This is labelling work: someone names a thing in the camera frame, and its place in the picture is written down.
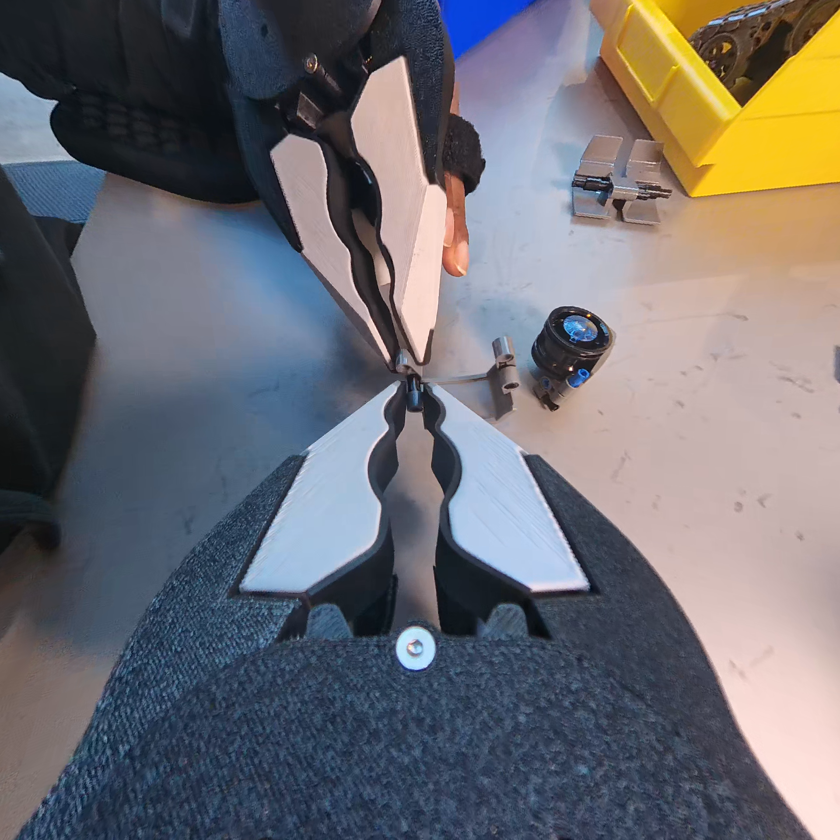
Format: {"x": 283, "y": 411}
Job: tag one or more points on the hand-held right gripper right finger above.
{"x": 505, "y": 518}

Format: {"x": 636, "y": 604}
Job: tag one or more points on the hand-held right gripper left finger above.
{"x": 321, "y": 518}

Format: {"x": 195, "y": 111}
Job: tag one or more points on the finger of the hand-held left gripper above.
{"x": 308, "y": 197}
{"x": 403, "y": 164}

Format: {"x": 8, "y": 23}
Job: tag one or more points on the grey curved toy panel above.
{"x": 505, "y": 380}

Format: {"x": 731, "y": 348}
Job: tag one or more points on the black toy connector pin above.
{"x": 414, "y": 394}

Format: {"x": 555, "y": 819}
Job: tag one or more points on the black toy lens assembly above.
{"x": 571, "y": 348}

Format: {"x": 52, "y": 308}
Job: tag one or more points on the person's left forearm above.
{"x": 131, "y": 65}

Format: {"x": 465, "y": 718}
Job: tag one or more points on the person's left hand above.
{"x": 456, "y": 229}

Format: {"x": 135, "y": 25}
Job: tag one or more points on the blue storage bin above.
{"x": 479, "y": 19}

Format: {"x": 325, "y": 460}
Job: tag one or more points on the grey toy brick assembly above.
{"x": 617, "y": 180}

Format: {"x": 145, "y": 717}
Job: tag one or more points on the person's black hoodie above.
{"x": 33, "y": 361}

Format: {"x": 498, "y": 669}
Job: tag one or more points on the yellow storage bin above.
{"x": 754, "y": 151}

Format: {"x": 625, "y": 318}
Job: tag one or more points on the yellow toy excavator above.
{"x": 754, "y": 39}

